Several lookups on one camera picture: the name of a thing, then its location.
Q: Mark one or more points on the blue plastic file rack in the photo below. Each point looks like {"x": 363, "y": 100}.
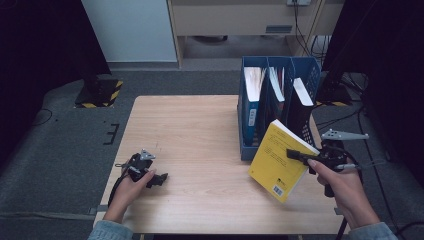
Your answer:
{"x": 248, "y": 151}

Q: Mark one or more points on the white power strip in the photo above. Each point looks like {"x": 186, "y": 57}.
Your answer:
{"x": 299, "y": 2}

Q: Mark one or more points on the beige wooden desk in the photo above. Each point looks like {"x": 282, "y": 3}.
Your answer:
{"x": 233, "y": 18}

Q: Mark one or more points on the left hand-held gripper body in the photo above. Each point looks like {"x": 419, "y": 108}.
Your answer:
{"x": 140, "y": 165}

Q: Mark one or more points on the dark blue illustrated book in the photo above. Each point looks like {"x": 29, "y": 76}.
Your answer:
{"x": 275, "y": 96}

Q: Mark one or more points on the yellow book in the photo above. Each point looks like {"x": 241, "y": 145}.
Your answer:
{"x": 276, "y": 163}

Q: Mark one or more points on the black yellow-striped stand base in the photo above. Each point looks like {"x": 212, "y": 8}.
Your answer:
{"x": 335, "y": 96}
{"x": 100, "y": 96}

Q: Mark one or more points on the thick bright blue book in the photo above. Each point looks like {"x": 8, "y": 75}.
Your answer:
{"x": 251, "y": 100}

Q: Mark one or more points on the grey tape piece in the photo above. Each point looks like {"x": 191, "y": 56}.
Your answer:
{"x": 100, "y": 209}
{"x": 337, "y": 211}

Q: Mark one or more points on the dark curtain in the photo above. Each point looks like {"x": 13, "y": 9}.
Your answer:
{"x": 40, "y": 50}
{"x": 383, "y": 40}

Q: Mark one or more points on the black book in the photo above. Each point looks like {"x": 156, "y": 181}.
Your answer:
{"x": 300, "y": 110}

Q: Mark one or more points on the person's right hand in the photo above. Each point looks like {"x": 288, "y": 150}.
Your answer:
{"x": 346, "y": 196}

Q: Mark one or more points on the white panel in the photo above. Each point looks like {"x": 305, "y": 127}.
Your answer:
{"x": 130, "y": 30}

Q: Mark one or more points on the person's left hand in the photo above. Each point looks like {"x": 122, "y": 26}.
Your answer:
{"x": 128, "y": 195}

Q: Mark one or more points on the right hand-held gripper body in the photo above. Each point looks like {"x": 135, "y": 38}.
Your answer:
{"x": 333, "y": 153}

